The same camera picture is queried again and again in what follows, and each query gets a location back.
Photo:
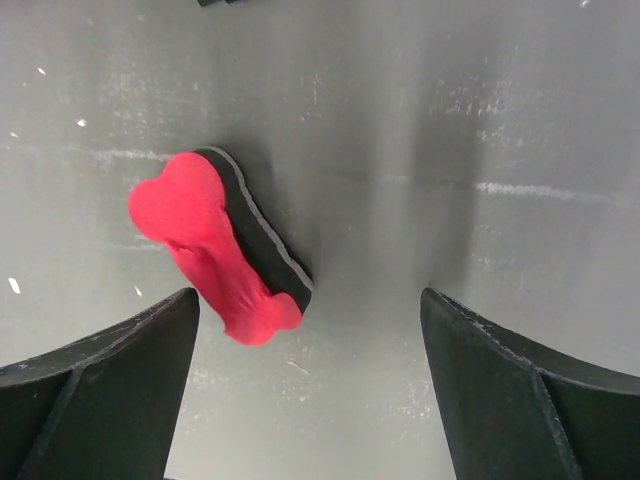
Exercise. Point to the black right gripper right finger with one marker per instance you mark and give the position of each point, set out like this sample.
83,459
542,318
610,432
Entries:
513,408

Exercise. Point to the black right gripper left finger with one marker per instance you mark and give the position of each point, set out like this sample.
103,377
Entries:
104,406

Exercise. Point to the red bone-shaped whiteboard eraser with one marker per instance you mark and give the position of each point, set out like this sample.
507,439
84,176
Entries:
201,210

